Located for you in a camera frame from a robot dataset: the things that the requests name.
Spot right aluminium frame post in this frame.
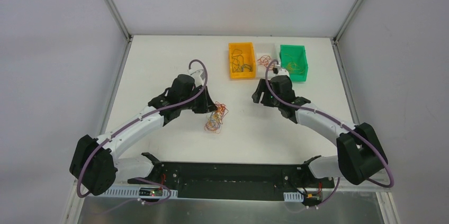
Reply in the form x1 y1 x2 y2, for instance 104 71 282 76
333 0 365 44

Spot right white cable duct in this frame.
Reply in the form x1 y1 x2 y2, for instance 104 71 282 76
283 192 304 203

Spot yellow wire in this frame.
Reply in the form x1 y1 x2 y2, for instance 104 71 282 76
283 60 305 75

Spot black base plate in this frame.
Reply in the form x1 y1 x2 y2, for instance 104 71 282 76
145 162 335 201

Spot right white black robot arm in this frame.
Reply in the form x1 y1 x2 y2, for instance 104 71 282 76
252 75 392 187

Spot purple cable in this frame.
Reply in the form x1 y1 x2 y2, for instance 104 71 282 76
76 59 209 205
265 59 395 209

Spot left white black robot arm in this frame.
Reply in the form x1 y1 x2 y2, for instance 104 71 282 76
69 69 217 198

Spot red wires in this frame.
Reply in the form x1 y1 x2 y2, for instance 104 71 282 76
257 55 274 69

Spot orange plastic bin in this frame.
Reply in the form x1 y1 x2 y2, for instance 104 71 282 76
228 42 256 79

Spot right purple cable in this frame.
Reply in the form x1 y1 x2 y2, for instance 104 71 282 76
265 59 395 209

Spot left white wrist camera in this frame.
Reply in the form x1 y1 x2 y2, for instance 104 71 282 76
188 69 206 87

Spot white cable duct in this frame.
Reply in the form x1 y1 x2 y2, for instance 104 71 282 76
283 192 304 203
99 185 178 200

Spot white plastic bin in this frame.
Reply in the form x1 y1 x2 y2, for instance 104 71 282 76
254 43 281 78

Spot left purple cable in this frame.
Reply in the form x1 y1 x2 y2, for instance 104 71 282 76
76 59 209 205

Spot green plastic bin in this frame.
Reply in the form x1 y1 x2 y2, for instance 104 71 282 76
280 44 309 83

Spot left white cable duct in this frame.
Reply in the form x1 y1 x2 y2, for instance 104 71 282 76
99 185 178 200

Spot left aluminium frame post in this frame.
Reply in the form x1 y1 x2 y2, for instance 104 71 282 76
104 0 132 42

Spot aluminium frame post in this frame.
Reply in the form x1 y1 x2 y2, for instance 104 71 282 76
104 0 132 42
333 0 365 44

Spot coloured wire bundle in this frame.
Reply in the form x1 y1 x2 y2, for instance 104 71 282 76
204 101 229 135

